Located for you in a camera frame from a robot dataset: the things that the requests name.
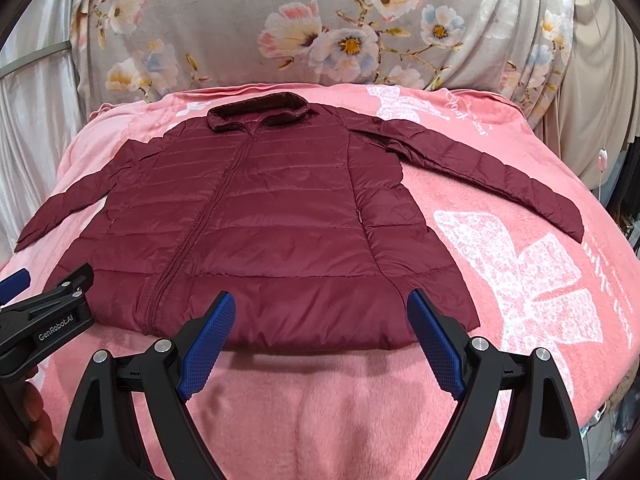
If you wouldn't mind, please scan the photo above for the person's left hand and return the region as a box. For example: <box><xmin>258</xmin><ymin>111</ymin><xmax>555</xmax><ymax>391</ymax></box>
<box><xmin>22</xmin><ymin>367</ymin><xmax>60</xmax><ymax>467</ymax></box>

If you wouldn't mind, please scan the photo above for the silver grey curtain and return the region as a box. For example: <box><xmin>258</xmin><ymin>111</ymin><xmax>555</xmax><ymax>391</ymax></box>
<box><xmin>1</xmin><ymin>0</ymin><xmax>84</xmax><ymax>262</ymax></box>

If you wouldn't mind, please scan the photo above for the maroon quilted down jacket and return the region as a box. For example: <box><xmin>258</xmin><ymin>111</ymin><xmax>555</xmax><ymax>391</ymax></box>
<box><xmin>16</xmin><ymin>92</ymin><xmax>584</xmax><ymax>353</ymax></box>

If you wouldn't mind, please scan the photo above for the grey floral bed sheet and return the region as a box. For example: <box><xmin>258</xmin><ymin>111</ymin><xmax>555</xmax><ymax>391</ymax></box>
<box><xmin>70</xmin><ymin>0</ymin><xmax>574</xmax><ymax>124</ymax></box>

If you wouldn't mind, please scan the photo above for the beige cloth at right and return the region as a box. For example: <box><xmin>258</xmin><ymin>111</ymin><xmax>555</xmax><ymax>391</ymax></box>
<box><xmin>536</xmin><ymin>0</ymin><xmax>639</xmax><ymax>190</ymax></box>

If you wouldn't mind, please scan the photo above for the pink printed blanket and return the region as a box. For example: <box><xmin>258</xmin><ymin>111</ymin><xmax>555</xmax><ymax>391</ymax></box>
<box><xmin>0</xmin><ymin>82</ymin><xmax>640</xmax><ymax>480</ymax></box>

